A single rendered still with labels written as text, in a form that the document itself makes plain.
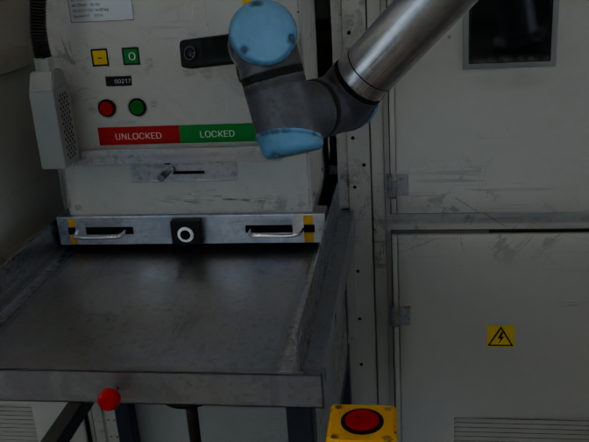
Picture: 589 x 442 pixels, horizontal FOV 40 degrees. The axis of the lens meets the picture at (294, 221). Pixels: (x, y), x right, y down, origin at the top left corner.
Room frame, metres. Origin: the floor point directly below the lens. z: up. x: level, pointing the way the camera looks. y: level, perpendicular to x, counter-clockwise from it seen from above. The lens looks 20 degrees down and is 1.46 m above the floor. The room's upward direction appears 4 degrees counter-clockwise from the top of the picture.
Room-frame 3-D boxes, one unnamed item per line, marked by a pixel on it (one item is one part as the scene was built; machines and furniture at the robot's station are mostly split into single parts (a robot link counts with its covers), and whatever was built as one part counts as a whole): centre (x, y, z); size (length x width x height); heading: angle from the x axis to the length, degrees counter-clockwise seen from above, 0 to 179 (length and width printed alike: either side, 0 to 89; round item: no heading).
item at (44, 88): (1.46, 0.42, 1.14); 0.08 x 0.05 x 0.17; 171
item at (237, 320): (1.39, 0.23, 0.82); 0.68 x 0.62 x 0.06; 171
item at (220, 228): (1.52, 0.20, 0.90); 0.54 x 0.05 x 0.06; 81
